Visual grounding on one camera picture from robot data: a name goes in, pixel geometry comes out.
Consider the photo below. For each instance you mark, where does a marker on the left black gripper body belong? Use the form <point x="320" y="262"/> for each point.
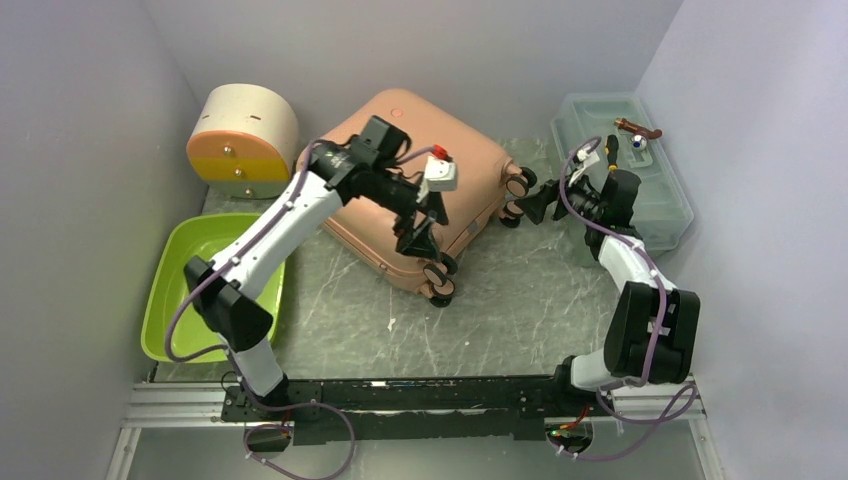
<point x="398" y="196"/>

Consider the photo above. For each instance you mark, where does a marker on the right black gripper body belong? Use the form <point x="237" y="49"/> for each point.
<point x="583" y="201"/>

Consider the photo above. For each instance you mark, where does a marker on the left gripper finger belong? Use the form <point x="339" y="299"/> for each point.
<point x="431" y="250"/>
<point x="408" y="232"/>

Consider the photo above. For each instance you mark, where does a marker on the pink hard-shell suitcase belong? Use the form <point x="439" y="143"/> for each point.
<point x="489" y="184"/>

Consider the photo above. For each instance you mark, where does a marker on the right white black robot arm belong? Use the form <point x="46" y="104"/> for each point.
<point x="652" y="332"/>

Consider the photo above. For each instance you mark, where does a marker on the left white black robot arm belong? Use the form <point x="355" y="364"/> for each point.
<point x="224" y="291"/>

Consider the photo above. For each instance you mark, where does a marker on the black yellow screwdriver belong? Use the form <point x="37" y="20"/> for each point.
<point x="611" y="150"/>

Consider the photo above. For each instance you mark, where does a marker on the cream cylindrical drawer cabinet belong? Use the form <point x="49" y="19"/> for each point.
<point x="245" y="141"/>

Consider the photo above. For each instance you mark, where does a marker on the green plastic tray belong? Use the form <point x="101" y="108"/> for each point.
<point x="201" y="236"/>

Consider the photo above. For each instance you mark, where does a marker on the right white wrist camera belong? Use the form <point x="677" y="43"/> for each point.
<point x="583" y="160"/>

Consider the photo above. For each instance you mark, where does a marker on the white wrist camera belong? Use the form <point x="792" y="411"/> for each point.
<point x="438" y="176"/>
<point x="583" y="160"/>

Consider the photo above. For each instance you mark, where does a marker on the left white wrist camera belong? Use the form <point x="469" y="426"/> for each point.
<point x="438" y="176"/>

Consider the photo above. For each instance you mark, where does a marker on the brown handled metal tool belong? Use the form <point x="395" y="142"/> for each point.
<point x="640" y="135"/>

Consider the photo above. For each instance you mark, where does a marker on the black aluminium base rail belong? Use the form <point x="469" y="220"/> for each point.
<point x="522" y="407"/>

